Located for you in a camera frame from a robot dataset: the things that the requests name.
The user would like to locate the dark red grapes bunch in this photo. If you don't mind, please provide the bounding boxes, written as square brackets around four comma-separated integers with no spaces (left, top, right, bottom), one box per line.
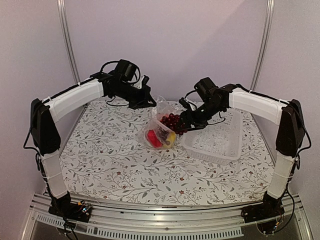
[155,113,188,148]

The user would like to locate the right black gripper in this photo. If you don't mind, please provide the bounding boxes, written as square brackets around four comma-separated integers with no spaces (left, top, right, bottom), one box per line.
[175,99,224,131]

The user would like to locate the clear zip top bag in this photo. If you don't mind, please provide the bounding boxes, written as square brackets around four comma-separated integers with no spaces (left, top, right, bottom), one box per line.
[136,96,177,150]

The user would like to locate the red bell pepper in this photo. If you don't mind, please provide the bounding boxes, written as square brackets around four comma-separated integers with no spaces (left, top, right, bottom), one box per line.
[146,129,163,149]

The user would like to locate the right aluminium post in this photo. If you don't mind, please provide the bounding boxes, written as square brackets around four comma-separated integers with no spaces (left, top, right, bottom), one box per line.
[250,0,275,91]

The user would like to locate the yellow lemon back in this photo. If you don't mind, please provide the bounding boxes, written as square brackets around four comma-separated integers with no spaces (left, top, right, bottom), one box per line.
[164,132,176,148]

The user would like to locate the floral tablecloth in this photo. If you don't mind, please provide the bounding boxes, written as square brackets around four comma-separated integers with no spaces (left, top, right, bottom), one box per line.
[60,100,274,206]

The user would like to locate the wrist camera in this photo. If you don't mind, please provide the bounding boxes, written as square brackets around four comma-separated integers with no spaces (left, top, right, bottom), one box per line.
[194,77,218,102]
[114,59,138,82]

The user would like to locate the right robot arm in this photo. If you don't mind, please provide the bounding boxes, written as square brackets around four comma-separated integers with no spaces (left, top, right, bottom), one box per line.
[176,82,307,218]

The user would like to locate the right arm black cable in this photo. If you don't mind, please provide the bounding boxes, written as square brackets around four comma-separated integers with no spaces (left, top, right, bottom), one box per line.
[272,189,295,235]

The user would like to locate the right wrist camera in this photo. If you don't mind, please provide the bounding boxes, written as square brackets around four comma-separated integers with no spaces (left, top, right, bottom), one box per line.
[194,77,218,102]

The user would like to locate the aluminium post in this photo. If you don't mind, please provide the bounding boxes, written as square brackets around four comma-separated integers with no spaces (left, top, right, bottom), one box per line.
[56,0,81,84]
[250,0,275,91]

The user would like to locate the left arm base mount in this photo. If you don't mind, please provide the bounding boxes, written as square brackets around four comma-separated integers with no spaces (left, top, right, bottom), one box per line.
[48,199,93,223]

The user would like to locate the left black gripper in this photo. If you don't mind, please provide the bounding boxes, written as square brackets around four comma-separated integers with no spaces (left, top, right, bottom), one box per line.
[112,80,157,110]

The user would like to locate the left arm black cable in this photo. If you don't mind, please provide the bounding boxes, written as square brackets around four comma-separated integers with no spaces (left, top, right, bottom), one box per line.
[99,60,120,75]

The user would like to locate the white plastic basket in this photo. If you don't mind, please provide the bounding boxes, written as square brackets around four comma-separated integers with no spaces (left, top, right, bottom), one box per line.
[180,109,243,165]

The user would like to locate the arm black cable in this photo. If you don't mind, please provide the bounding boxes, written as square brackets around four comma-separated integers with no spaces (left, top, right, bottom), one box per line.
[99,60,120,75]
[272,189,295,235]

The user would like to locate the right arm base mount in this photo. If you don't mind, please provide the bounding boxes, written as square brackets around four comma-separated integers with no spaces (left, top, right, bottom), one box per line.
[240,202,285,235]

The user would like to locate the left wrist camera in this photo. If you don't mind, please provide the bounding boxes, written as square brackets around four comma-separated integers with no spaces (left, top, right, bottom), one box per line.
[114,59,138,82]

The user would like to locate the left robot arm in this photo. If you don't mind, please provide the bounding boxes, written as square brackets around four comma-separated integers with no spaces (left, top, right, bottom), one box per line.
[29,71,156,217]

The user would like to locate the aluminium front rail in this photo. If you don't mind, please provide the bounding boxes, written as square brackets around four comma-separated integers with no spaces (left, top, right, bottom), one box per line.
[21,193,316,240]

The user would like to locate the left aluminium post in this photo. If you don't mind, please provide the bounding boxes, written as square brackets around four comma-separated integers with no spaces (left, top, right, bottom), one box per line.
[56,0,81,84]

